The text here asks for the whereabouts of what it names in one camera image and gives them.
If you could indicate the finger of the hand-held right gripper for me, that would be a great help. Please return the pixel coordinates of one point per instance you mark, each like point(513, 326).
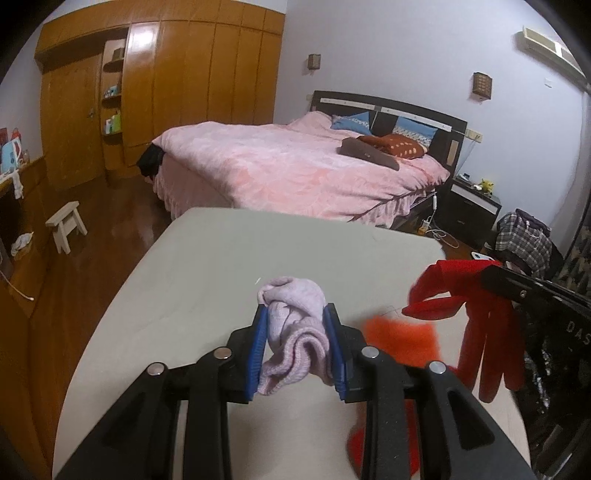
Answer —
point(517, 284)

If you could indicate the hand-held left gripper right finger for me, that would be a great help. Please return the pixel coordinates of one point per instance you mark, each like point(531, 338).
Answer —
point(332, 353)

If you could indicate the bed with pink cover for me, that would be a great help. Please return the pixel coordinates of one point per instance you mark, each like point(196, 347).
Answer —
point(286, 166)

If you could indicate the wooden side cabinet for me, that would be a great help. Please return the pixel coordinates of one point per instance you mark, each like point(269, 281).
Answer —
point(23, 332)

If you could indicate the dark wooden headboard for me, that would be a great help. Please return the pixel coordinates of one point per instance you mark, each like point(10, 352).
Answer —
point(392, 104)

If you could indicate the white hanging cloth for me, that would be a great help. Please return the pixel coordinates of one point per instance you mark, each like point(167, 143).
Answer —
point(17, 184)

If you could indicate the wall air conditioner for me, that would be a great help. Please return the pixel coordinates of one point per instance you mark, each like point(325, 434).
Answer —
point(551, 48)

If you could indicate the yellow plush toy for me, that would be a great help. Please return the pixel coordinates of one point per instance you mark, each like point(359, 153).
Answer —
point(486, 184)

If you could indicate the orange fuzzy cloth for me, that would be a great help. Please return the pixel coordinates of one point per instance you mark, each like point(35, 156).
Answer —
point(401, 339)

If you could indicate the wooden wall lamp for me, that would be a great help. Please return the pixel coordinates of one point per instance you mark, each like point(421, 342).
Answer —
point(482, 84)
point(314, 61)

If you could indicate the wooden wardrobe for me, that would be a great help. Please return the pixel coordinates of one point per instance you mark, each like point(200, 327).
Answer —
point(184, 83)

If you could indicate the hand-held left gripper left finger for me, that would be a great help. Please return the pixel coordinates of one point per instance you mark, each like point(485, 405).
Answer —
point(258, 353)

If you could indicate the black clothes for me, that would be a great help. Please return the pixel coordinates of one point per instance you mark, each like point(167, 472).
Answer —
point(150, 159)

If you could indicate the brown pillow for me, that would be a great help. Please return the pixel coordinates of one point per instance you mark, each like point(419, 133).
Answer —
point(367, 152)

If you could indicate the red picture frame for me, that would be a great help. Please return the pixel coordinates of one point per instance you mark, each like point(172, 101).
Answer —
point(3, 136)

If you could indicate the dark nightstand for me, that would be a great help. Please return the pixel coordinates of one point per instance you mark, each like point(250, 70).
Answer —
point(471, 212)

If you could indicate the blue patterned pillow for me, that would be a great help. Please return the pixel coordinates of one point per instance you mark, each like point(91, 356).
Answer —
point(352, 122)
point(415, 128)

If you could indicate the wall socket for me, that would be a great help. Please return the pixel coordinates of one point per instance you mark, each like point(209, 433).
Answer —
point(473, 135)

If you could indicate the rust dotted pillow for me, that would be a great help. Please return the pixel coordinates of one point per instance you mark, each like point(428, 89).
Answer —
point(401, 145)

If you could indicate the plaid bag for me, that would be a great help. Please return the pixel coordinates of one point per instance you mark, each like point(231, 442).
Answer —
point(524, 240)

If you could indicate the white bathroom scale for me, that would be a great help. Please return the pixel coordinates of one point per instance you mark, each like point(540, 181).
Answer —
point(480, 256)

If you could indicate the blue and white box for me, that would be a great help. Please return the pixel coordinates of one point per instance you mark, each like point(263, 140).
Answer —
point(11, 154)

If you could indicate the white crumpled cloth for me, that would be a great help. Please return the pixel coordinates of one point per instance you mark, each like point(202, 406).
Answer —
point(21, 243)

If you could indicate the pink knitted sock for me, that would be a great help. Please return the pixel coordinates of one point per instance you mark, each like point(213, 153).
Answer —
point(295, 323)

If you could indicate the small white wooden stool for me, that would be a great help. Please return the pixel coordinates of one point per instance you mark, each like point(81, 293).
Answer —
point(67, 221)

